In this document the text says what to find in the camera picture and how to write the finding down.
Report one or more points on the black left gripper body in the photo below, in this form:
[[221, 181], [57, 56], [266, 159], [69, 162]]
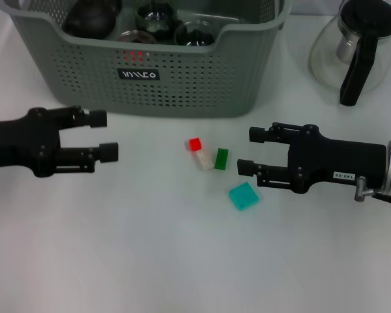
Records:
[[19, 143]]

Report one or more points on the teal flat toy brick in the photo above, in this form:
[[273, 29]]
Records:
[[244, 196]]

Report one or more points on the dark clay teapot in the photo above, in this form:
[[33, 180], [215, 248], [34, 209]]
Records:
[[91, 19]]

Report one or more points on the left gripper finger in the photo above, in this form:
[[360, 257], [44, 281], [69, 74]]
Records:
[[96, 119], [107, 152]]

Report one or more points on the glass teacup black sleeve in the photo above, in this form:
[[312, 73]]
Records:
[[156, 16], [125, 36], [195, 36]]

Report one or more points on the grey perforated storage bin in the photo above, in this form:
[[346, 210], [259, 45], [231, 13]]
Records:
[[182, 91]]

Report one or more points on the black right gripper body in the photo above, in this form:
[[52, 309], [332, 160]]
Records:
[[337, 159]]

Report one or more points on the white toy brick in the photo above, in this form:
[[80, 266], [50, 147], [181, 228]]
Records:
[[204, 160]]

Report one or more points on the green toy brick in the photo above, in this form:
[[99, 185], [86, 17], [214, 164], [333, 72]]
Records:
[[221, 158]]

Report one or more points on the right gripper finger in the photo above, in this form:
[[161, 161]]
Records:
[[247, 167], [259, 134]]

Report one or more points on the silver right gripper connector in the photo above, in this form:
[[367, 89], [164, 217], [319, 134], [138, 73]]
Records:
[[360, 189]]

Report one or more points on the small red toy brick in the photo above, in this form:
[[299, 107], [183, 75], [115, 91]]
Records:
[[195, 144]]

